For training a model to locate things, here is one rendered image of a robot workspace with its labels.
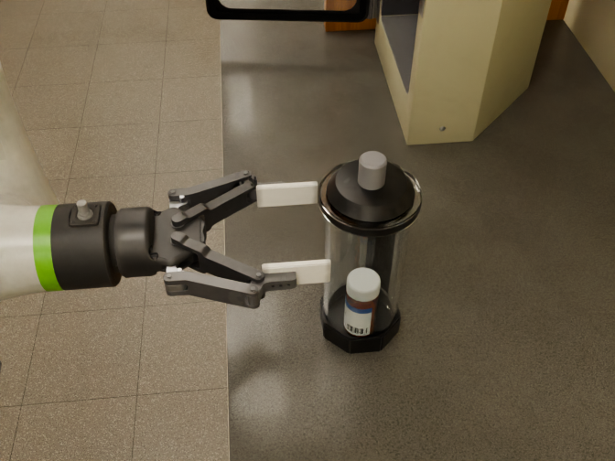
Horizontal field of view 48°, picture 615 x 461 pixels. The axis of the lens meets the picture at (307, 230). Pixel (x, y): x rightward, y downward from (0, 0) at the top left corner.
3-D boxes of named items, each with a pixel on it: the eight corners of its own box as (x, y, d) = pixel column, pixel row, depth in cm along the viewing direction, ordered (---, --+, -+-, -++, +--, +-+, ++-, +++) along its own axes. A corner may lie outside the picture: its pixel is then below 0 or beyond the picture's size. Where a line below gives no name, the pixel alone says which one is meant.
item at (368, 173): (403, 175, 77) (408, 127, 73) (421, 233, 71) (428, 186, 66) (320, 180, 77) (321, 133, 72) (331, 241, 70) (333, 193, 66)
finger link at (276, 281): (245, 273, 70) (247, 297, 68) (296, 271, 71) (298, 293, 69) (246, 284, 72) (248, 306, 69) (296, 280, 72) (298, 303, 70)
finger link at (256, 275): (176, 228, 73) (167, 236, 72) (266, 268, 69) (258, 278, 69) (180, 252, 76) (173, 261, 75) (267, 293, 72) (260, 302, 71)
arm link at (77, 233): (80, 250, 81) (70, 313, 75) (54, 174, 73) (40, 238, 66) (133, 246, 81) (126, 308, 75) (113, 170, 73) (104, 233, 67)
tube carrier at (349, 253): (393, 280, 92) (410, 155, 77) (410, 348, 84) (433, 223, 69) (312, 286, 91) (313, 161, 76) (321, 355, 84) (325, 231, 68)
